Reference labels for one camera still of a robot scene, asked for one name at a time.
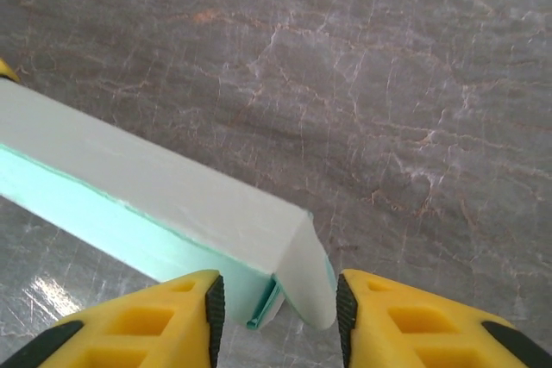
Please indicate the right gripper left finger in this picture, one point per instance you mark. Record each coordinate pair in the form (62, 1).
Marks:
(142, 333)

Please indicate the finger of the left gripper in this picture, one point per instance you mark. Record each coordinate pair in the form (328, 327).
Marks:
(5, 70)

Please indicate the light teal paper box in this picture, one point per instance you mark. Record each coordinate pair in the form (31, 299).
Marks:
(151, 187)

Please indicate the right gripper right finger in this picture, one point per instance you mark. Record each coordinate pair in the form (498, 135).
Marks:
(422, 333)

